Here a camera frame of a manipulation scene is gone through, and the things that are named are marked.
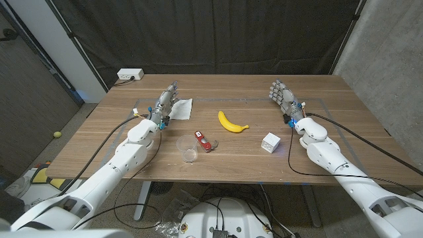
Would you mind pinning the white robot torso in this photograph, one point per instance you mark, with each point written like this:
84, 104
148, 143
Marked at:
224, 218

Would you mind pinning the white cube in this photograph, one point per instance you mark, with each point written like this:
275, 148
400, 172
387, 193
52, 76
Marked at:
270, 142

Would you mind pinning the white tissue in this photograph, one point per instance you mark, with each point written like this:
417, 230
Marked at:
182, 109

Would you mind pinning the crumpled clear plastic bag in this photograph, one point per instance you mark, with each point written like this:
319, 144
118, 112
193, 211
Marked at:
176, 211

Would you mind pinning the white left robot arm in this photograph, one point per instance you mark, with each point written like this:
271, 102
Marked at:
109, 172

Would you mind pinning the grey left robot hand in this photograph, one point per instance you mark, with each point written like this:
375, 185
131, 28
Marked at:
164, 104

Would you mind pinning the yellow toy banana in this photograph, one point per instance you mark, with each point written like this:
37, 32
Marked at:
228, 125

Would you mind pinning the yellow-green tennis ball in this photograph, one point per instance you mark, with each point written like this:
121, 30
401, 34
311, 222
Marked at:
57, 134

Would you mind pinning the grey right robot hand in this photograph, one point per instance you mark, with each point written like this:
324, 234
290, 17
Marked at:
285, 97

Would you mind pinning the clear plastic measuring cup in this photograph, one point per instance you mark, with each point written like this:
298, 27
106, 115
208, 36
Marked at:
187, 148

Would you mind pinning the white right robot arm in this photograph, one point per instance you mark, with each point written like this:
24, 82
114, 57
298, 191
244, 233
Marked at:
350, 178

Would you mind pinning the black backdrop stand pole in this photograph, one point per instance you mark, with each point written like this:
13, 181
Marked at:
79, 46
347, 38

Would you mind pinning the white power strip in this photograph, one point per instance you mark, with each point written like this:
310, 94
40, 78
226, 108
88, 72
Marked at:
129, 74

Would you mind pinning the black curtain backdrop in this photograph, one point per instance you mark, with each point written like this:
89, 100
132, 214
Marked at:
215, 36

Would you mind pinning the red pocket knife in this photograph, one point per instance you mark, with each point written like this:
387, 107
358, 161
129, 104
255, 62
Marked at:
204, 142

